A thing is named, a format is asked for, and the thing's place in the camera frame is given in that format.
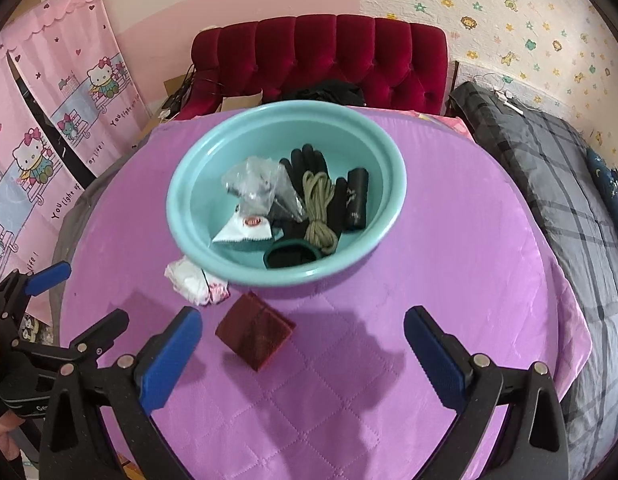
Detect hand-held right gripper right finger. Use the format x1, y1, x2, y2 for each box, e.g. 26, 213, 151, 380
403, 304, 570, 480

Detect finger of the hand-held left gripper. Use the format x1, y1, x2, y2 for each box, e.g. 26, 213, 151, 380
9, 308, 131, 363
0, 260, 73, 323

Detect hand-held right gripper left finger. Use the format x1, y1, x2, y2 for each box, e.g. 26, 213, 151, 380
39, 305, 204, 480

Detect dark red cloth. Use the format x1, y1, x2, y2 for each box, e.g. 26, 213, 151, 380
215, 292, 297, 373

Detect teal plastic basin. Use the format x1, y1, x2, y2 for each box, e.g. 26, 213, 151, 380
165, 100, 409, 292

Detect white packet with orange print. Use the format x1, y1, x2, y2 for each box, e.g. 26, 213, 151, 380
211, 210, 275, 246

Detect black work glove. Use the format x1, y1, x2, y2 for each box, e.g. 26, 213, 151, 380
263, 144, 351, 271

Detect person's left hand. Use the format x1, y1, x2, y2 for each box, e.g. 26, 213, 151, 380
0, 410, 21, 463

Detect crumpled white wrapper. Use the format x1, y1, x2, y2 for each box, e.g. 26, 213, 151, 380
164, 256, 232, 307

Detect pink cartoon cat curtain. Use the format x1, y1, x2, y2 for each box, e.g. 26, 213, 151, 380
6, 0, 152, 181
0, 52, 97, 321

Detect purple quilted blanket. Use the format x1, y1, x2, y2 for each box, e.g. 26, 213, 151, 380
59, 105, 592, 480

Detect black rolled cloth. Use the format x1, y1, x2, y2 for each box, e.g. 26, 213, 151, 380
345, 167, 370, 233

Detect clear plastic bag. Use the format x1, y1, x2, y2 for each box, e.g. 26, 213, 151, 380
220, 156, 310, 225

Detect grey plaid bedding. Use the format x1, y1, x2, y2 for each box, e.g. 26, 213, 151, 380
448, 80, 618, 466

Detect pink printed sheet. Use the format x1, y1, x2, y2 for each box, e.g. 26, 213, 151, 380
411, 109, 472, 135

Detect dark blue star-print pillow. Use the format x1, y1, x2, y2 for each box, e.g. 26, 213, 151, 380
585, 147, 618, 243

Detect cardboard box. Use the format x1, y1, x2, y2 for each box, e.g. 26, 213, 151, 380
219, 91, 264, 112

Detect red velvet tufted sofa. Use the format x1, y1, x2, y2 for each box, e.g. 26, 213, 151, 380
175, 14, 450, 121

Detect olive rope bundle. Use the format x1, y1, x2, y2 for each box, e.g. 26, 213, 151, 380
301, 170, 340, 255

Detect black cables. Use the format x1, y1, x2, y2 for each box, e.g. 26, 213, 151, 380
160, 62, 225, 120

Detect white cable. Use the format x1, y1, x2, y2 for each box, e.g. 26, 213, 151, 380
486, 86, 542, 113

